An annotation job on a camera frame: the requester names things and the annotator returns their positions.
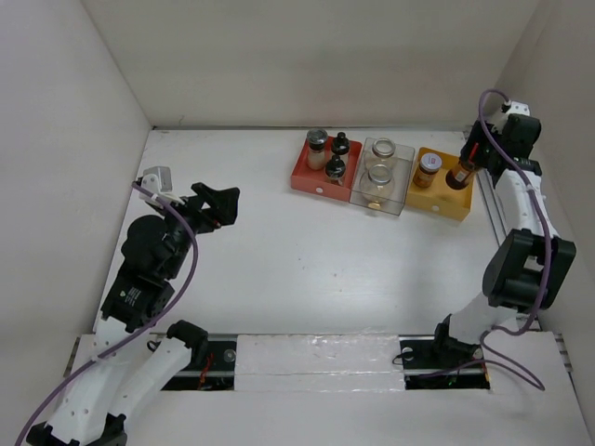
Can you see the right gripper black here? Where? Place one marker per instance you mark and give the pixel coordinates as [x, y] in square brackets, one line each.
[478, 155]

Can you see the red-lid brown jar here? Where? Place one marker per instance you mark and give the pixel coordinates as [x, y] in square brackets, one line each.
[459, 177]

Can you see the black mounting rail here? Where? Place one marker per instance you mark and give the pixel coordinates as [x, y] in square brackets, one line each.
[216, 371]

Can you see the black-cap glass bottle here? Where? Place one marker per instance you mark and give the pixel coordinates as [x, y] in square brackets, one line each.
[335, 170]

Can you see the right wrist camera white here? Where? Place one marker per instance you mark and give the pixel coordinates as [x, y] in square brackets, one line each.
[509, 108]

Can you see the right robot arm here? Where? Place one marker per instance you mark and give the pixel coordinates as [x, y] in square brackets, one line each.
[527, 271]

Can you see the aluminium side rail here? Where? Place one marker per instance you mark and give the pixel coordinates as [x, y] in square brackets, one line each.
[484, 182]

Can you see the red square tray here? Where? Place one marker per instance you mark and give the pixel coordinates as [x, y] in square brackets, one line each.
[316, 182]

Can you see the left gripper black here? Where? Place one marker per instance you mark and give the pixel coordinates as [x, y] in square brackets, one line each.
[224, 202]

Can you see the clear acrylic tray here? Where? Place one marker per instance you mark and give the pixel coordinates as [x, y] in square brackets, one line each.
[401, 173]

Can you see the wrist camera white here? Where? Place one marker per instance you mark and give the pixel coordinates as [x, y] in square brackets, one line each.
[509, 108]
[157, 182]

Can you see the white-lid spice jar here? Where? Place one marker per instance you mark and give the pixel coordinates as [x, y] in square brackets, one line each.
[428, 166]

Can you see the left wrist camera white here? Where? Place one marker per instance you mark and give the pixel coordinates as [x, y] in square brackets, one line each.
[157, 182]

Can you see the black-lid glass grinder jar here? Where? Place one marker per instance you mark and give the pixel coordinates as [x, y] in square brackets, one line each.
[316, 139]

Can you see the black pump-top bottle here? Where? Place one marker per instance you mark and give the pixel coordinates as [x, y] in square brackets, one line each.
[340, 145]

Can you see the yellow tray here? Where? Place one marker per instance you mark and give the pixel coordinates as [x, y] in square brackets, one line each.
[439, 198]

